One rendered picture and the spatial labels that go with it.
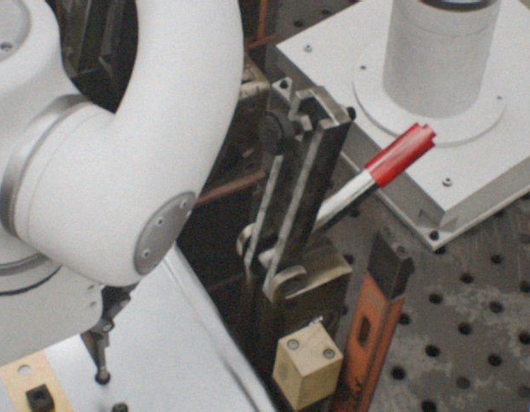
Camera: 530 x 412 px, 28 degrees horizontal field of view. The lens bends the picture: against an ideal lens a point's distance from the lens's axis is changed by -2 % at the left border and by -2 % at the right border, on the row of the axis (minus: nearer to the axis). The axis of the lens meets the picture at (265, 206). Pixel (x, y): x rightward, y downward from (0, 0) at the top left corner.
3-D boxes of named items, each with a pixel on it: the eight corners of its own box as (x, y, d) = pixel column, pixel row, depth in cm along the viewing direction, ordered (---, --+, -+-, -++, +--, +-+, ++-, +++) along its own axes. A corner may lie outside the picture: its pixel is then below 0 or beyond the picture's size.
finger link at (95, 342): (116, 266, 72) (119, 319, 77) (72, 284, 70) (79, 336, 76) (136, 302, 70) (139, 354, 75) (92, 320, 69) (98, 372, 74)
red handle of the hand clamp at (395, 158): (243, 241, 79) (411, 103, 77) (255, 250, 81) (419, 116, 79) (272, 283, 77) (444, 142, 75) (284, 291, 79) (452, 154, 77)
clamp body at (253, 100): (142, 305, 118) (135, 63, 89) (232, 268, 122) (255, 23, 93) (180, 371, 114) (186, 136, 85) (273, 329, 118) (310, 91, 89)
